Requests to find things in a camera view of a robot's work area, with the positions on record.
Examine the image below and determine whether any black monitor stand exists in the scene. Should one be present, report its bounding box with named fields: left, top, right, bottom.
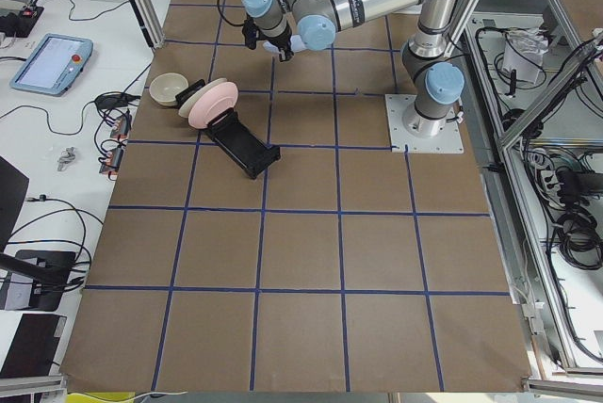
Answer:
left=1, top=159, right=75, bottom=312

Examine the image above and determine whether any cream bowl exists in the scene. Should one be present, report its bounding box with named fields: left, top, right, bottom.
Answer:
left=149, top=73, right=188, bottom=106

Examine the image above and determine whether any crumpled white paper bag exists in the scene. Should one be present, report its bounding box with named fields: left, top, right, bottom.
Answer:
left=502, top=28, right=548, bottom=84

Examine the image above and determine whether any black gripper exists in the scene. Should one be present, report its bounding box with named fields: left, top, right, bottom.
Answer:
left=242, top=17, right=294, bottom=62

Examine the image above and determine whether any near teach pendant tablet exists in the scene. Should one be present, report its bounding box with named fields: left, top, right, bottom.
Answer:
left=9, top=34, right=93, bottom=96

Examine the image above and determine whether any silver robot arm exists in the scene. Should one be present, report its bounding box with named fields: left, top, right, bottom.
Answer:
left=241, top=0, right=464, bottom=138

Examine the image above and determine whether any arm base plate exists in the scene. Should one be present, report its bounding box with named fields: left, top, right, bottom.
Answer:
left=384, top=94, right=464, bottom=154

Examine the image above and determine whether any black cable bundle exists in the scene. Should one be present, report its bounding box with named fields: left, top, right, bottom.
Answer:
left=546, top=148, right=603, bottom=272

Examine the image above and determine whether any pink plate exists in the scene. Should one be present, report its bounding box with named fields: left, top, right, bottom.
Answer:
left=187, top=81, right=238, bottom=130

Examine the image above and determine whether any small metal bracket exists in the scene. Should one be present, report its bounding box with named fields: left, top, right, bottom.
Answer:
left=57, top=147, right=76, bottom=172

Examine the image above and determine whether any cream plate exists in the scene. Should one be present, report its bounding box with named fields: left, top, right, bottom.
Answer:
left=178, top=77, right=227, bottom=119

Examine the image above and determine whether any black dish rack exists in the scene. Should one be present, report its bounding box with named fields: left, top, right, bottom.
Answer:
left=176, top=79, right=281, bottom=179

